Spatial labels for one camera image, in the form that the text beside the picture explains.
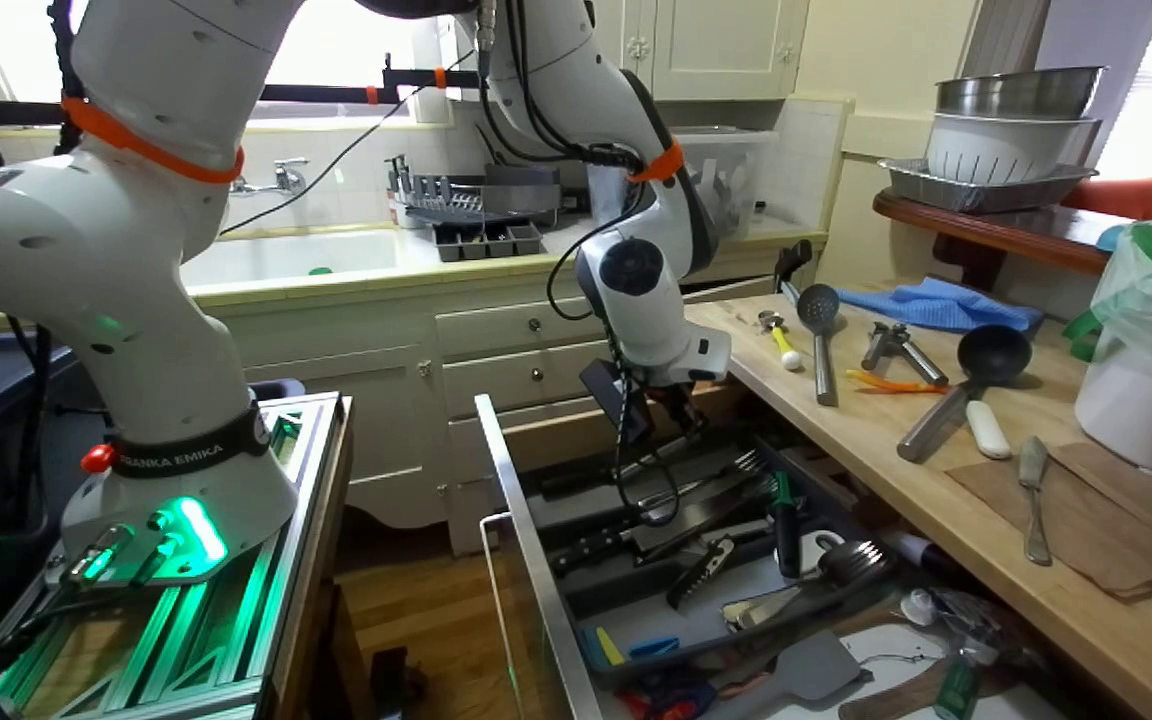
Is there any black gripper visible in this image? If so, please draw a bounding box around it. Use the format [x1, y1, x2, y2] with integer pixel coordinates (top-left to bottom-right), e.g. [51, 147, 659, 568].
[581, 361, 705, 449]

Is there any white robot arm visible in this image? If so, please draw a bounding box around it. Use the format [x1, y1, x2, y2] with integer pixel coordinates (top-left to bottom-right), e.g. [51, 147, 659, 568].
[0, 0, 729, 590]

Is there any open wooden drawer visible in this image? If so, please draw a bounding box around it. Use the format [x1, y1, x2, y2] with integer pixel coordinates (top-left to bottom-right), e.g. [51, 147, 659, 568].
[472, 396, 1126, 720]

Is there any black round ladle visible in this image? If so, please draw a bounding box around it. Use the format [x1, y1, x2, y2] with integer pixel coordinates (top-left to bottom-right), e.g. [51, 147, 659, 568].
[897, 326, 1032, 465]

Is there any green black peeler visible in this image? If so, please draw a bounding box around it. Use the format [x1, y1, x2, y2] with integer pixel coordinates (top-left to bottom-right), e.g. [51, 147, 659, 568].
[767, 471, 800, 582]

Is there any grey cutlery tray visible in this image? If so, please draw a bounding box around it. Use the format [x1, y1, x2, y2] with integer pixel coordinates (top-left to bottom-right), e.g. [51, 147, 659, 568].
[511, 436, 897, 685]

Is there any blue cloth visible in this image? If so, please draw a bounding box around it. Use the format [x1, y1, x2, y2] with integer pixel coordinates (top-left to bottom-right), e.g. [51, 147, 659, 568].
[842, 281, 1041, 337]

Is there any grey spatula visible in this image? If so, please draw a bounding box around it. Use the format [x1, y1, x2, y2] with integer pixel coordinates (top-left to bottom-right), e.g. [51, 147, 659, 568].
[705, 634, 872, 720]

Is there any white sink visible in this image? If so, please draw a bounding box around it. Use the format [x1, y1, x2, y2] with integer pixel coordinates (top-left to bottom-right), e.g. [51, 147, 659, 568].
[184, 234, 441, 290]

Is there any metal bowl stack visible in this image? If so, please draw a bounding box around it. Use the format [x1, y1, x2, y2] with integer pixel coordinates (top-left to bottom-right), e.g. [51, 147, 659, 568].
[885, 63, 1101, 215]

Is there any wooden cutting board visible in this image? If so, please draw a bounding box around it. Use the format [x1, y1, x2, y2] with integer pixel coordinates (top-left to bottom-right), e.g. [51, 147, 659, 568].
[953, 443, 1152, 604]

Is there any orange handled tool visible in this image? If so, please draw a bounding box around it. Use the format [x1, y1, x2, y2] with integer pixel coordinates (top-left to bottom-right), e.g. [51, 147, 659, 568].
[854, 371, 950, 396]

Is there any white handled knife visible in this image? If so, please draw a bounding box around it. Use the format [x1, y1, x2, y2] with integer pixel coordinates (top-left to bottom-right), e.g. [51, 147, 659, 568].
[963, 399, 1014, 461]

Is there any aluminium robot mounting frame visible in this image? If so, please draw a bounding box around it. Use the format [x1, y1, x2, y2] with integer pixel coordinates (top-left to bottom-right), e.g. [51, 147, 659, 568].
[0, 394, 353, 720]

